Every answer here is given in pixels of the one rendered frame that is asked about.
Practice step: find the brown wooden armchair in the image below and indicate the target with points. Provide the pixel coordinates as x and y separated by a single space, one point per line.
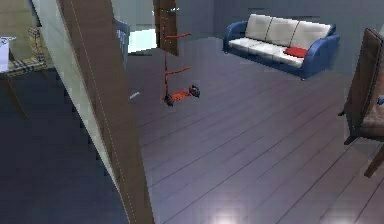
363 96

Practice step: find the brown wooden room door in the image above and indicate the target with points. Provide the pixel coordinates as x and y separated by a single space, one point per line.
100 100

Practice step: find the blue wooden chair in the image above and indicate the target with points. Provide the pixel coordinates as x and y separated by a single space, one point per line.
123 38

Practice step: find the red cushion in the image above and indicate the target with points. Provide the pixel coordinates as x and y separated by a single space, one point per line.
295 51

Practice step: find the blue sofa with cream cushions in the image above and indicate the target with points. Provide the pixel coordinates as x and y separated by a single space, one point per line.
310 56

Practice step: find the plaid seat wooden chair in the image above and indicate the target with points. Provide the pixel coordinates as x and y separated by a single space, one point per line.
31 56

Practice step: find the blue small object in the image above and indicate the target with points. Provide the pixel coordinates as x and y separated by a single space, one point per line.
381 100

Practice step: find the white box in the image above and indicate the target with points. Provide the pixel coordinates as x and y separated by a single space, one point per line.
4 53

